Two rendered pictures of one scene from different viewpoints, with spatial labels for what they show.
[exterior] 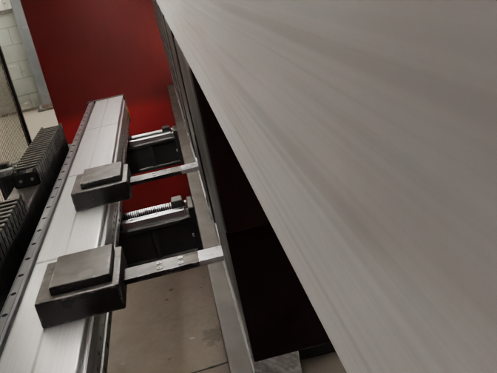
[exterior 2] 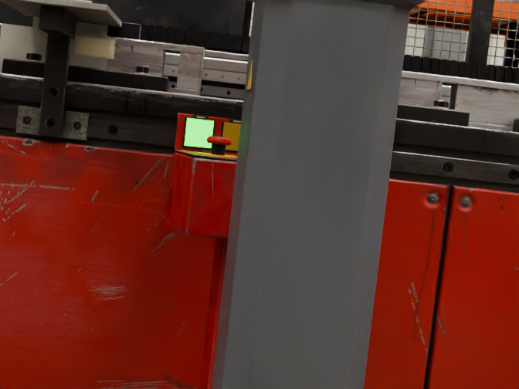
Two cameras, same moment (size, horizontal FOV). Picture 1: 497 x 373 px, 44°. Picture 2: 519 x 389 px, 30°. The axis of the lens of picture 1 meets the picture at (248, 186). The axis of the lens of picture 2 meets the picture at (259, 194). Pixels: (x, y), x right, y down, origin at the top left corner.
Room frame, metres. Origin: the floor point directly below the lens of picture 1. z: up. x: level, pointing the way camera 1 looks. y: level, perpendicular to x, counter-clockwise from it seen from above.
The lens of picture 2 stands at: (1.23, -1.82, 0.83)
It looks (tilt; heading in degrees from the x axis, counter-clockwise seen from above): 4 degrees down; 92
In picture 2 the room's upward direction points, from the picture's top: 6 degrees clockwise
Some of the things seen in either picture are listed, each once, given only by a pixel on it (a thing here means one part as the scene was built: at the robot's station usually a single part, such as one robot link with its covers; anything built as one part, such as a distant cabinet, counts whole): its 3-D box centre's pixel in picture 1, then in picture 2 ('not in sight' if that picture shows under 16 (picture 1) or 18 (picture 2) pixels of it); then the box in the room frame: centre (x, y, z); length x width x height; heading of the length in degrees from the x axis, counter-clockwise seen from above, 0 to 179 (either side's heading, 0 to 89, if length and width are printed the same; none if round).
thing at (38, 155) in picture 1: (41, 152); (427, 66); (1.51, 0.49, 1.02); 0.44 x 0.06 x 0.04; 5
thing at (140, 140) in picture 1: (90, 161); not in sight; (2.09, 0.53, 0.81); 0.64 x 0.08 x 0.14; 95
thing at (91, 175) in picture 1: (139, 175); not in sight; (1.18, 0.21, 1.01); 0.26 x 0.12 x 0.05; 95
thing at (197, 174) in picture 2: not in sight; (242, 177); (1.14, -0.29, 0.75); 0.20 x 0.16 x 0.18; 18
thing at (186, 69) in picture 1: (276, 166); not in sight; (0.35, -0.02, 1.26); 0.15 x 0.09 x 0.17; 5
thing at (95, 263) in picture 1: (137, 267); not in sight; (0.76, 0.17, 1.01); 0.26 x 0.12 x 0.05; 95
